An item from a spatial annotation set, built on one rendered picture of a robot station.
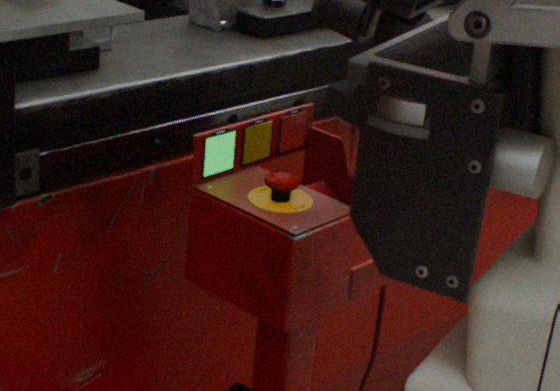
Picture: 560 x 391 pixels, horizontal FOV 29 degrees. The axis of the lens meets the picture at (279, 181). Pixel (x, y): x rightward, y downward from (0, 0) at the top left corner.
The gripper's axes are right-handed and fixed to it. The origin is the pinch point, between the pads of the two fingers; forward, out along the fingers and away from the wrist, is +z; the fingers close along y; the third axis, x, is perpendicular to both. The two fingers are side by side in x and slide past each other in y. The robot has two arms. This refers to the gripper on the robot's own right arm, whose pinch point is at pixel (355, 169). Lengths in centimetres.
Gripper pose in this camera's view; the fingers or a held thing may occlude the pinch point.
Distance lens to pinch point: 123.8
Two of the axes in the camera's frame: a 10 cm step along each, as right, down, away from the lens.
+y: -7.1, -5.1, 4.9
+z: -2.5, 8.2, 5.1
